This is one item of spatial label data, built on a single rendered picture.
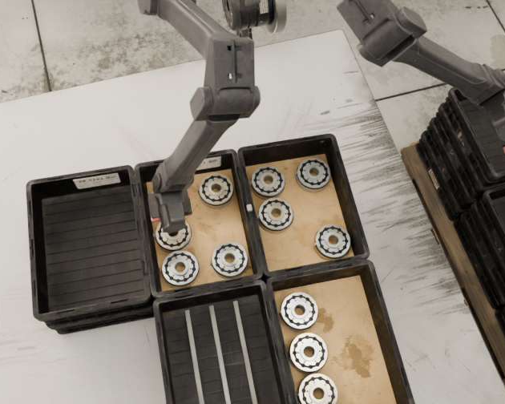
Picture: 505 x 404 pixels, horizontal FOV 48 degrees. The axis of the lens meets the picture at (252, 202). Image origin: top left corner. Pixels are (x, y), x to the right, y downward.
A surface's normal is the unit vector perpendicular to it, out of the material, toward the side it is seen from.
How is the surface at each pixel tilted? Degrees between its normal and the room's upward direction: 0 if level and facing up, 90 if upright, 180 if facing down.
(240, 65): 42
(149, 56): 0
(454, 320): 0
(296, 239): 0
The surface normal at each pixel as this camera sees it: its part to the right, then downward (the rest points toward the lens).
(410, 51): 0.24, 0.88
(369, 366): 0.05, -0.40
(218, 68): 0.47, 0.18
